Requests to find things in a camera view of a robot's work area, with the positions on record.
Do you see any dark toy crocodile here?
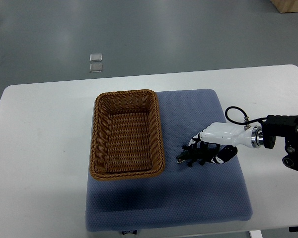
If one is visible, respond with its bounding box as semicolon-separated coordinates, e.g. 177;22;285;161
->
176;142;220;167

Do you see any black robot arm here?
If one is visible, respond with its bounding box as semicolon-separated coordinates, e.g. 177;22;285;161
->
260;115;298;171

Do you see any white table leg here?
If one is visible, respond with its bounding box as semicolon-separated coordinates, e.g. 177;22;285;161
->
249;230;263;238

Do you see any black cable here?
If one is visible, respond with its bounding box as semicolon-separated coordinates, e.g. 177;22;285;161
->
224;106;268;131

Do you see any wooden box corner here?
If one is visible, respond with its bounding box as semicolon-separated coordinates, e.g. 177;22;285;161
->
270;0;298;13

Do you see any upper metal floor plate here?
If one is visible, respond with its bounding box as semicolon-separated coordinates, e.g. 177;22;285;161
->
89;53;103;62

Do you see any blue foam mat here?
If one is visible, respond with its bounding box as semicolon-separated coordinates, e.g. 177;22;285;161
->
85;89;252;232

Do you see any brown wicker basket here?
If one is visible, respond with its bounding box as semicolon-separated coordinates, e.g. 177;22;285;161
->
89;89;165;181

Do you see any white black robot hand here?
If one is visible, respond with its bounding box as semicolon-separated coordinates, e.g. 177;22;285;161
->
188;122;264;165

